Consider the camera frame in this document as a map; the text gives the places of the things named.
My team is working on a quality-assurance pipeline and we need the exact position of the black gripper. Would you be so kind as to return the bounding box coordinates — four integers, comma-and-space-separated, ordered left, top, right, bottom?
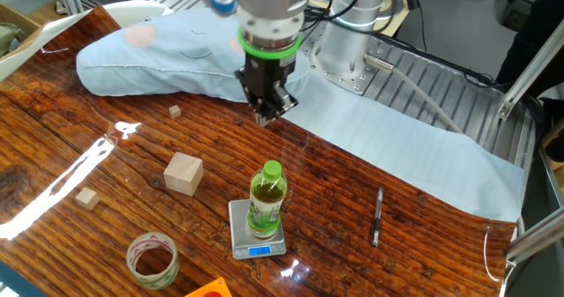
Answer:
234, 52, 300, 128

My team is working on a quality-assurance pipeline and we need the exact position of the green tea bottle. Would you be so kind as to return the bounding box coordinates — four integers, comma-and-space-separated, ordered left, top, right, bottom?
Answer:
246, 160, 288, 240

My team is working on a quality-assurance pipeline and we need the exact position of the silver digital scale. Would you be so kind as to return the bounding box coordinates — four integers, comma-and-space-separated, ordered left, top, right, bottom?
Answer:
227, 198, 287, 261

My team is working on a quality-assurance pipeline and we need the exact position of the light blue face pillow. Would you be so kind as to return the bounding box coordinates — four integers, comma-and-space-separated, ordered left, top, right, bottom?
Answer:
75, 6, 312, 104

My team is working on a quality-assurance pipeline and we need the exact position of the large wooden cube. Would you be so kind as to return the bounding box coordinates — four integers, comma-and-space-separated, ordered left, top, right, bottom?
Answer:
163, 151, 204, 197

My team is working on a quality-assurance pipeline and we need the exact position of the light blue cloth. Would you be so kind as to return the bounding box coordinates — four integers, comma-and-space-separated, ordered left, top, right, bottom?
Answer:
281, 65, 526, 224

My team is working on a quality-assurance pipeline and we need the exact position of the black pen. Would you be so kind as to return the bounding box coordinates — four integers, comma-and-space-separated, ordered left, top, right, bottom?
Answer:
370, 186, 385, 249

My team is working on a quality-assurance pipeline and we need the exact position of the orange emergency stop button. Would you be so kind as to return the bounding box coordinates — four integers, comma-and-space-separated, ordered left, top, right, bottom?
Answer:
183, 277, 234, 297

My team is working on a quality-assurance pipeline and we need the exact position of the clear tape roll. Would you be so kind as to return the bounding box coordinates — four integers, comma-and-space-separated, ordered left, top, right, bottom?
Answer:
125, 232, 181, 291

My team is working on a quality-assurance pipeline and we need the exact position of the cardboard box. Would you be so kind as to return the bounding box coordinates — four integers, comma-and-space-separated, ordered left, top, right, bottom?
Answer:
0, 2, 41, 60

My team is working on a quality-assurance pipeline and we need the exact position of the dark clothed person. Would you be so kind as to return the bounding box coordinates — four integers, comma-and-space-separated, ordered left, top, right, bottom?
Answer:
495, 0, 564, 95

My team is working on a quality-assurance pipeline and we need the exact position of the green adapter ring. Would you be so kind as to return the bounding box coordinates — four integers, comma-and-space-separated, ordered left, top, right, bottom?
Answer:
236, 26, 303, 62

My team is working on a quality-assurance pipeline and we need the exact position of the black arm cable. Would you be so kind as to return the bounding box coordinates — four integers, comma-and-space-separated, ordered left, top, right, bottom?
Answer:
303, 0, 424, 38

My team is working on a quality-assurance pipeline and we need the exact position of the grey base hose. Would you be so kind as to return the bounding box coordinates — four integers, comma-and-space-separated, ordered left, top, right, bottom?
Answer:
362, 52, 464, 135

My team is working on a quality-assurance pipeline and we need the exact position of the thin white wire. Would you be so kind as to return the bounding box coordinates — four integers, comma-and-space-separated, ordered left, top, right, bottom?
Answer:
481, 229, 504, 283

